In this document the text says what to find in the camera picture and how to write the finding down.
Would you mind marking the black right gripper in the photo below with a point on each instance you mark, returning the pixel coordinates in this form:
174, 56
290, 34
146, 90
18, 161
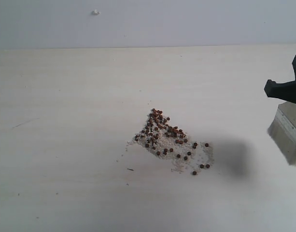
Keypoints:
284, 91

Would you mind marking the white wide paint brush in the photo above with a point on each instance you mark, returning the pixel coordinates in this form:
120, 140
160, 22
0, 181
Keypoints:
283, 131

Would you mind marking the scattered rice and brown pellets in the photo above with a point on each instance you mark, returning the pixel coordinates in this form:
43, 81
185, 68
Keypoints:
149, 140

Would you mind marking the small white wall blob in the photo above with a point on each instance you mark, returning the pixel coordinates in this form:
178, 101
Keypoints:
95, 12

